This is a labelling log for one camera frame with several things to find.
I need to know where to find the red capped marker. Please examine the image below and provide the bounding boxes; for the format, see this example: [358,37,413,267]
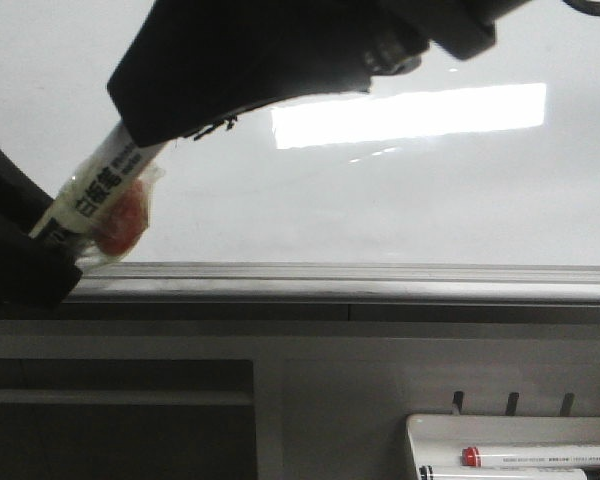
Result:
[461,444,600,468]

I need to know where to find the black capped marker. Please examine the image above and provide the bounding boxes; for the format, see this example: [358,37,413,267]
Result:
[418,465,587,480]

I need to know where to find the grey aluminium whiteboard ledge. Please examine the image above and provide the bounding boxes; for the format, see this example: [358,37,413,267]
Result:
[58,262,600,323]

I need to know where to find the white marker tray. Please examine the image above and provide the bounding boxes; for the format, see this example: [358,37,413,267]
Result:
[405,414,600,479]

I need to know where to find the red round magnet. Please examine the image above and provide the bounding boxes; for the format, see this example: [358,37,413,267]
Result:
[91,164,164,261]

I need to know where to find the black whiteboard marker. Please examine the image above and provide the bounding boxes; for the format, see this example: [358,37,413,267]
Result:
[29,123,165,248]

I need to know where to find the white whiteboard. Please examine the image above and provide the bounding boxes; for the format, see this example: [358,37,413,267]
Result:
[0,1,600,266]

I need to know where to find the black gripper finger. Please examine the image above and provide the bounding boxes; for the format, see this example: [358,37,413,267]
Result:
[107,1,429,146]
[0,150,82,308]

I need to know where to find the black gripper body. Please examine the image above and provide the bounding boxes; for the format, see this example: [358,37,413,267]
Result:
[381,0,525,60]

